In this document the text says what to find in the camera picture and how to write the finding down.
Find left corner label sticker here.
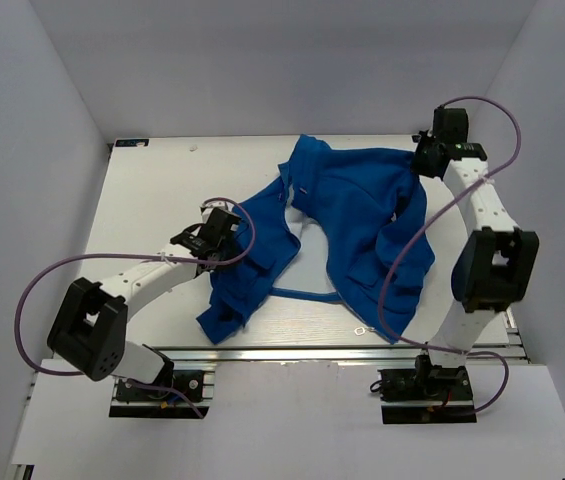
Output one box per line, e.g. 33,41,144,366
114,138,149,148

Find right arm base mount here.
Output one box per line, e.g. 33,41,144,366
369,367,477,425

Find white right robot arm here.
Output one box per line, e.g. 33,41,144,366
411,106,539,399

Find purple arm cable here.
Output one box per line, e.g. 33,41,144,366
377,95,522,414
15,197,257,419

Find aluminium right side rail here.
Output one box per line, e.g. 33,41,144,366
504,309,531,363

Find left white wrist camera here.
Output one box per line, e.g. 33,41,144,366
200,200,231,223

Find aluminium front rail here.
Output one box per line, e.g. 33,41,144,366
151,344,531,364

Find blue zip jacket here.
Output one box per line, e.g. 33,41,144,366
197,135,435,344

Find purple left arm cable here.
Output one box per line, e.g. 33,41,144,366
15,197,257,419

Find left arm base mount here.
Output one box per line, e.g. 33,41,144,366
109,367,215,420

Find aluminium rail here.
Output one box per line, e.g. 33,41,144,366
504,309,531,363
151,344,531,364

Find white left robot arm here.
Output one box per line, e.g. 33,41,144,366
47,206,241,399

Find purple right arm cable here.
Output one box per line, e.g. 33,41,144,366
377,95,522,414

